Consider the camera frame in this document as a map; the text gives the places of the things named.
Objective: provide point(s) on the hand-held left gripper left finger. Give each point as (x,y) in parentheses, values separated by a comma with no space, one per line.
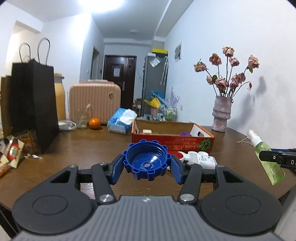
(118,168)

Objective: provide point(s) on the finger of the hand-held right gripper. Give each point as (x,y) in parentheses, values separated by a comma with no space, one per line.
(269,157)
(281,150)

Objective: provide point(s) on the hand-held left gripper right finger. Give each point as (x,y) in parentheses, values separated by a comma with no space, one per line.
(177,170)

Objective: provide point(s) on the green spray bottle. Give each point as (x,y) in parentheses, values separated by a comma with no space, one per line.
(268,160)

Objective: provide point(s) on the red orange cardboard box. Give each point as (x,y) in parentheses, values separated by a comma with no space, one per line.
(173,142)

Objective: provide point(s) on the blue ridged plastic cap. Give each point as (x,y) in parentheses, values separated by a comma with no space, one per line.
(145,160)

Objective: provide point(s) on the white plastic bottle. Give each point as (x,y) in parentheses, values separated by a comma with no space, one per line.
(205,161)

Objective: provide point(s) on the red round lid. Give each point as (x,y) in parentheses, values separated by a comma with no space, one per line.
(175,154)

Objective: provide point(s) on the purple plastic cap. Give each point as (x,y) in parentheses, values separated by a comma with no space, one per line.
(185,134)

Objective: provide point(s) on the blue tissue pack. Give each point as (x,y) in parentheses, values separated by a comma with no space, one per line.
(119,124)

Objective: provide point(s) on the beige charger cube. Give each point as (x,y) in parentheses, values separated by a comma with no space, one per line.
(147,131)

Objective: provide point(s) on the orange fruit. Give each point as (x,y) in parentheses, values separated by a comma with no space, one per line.
(94,123)

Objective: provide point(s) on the clear drinking glass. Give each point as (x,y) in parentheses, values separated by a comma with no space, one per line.
(80,121)

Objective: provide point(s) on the pink bucket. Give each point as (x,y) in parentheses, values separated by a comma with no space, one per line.
(154,111)

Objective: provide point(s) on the pink textured vase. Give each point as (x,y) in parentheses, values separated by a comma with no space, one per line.
(221,113)

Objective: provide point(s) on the clear drinking straw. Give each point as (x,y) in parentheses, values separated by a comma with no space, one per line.
(87,109)

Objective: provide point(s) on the pink ribbed suitcase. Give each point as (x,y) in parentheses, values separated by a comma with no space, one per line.
(94,99)

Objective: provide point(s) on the purple striped item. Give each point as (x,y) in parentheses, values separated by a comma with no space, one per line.
(174,97)

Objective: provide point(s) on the grey refrigerator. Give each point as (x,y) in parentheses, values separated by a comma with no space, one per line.
(153,88)

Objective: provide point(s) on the small silver wrapper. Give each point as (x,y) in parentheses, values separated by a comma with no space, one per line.
(32,156)

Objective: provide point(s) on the dark brown entrance door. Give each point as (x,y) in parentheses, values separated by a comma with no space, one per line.
(118,81)

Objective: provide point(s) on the dried pink roses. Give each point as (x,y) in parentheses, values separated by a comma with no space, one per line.
(220,82)

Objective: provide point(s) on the yellow thermos jug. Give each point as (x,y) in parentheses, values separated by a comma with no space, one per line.
(59,99)

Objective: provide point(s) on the orange snack packet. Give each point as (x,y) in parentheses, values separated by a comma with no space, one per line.
(29,141)

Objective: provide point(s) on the white folded umbrella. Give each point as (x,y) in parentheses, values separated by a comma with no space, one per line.
(164,69)

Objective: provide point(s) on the black paper bag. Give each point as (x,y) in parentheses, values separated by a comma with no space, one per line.
(34,104)

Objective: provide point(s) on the red white snack packet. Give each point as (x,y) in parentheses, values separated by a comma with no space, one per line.
(12,151)

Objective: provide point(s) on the grey side door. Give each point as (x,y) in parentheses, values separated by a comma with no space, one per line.
(95,63)

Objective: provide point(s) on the clear plastic bag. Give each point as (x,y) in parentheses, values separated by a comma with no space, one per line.
(154,62)

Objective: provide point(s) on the yellow black box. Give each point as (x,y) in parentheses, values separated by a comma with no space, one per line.
(159,51)

